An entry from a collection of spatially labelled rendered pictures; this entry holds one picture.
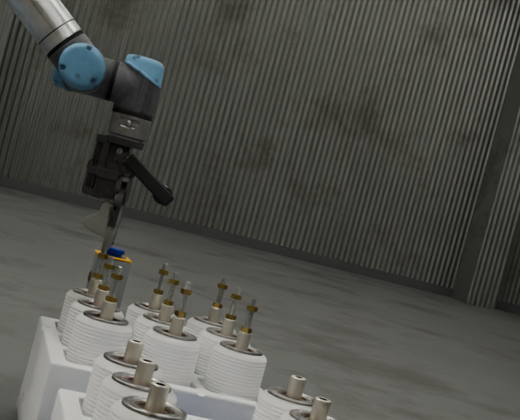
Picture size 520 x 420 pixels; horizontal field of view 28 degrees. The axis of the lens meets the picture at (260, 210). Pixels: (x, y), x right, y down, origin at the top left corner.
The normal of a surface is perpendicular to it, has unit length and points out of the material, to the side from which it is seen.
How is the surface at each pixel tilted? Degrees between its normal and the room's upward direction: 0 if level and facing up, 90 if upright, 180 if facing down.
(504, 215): 90
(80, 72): 90
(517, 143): 90
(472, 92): 90
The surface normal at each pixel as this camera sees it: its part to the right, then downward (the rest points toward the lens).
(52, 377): 0.25, 0.09
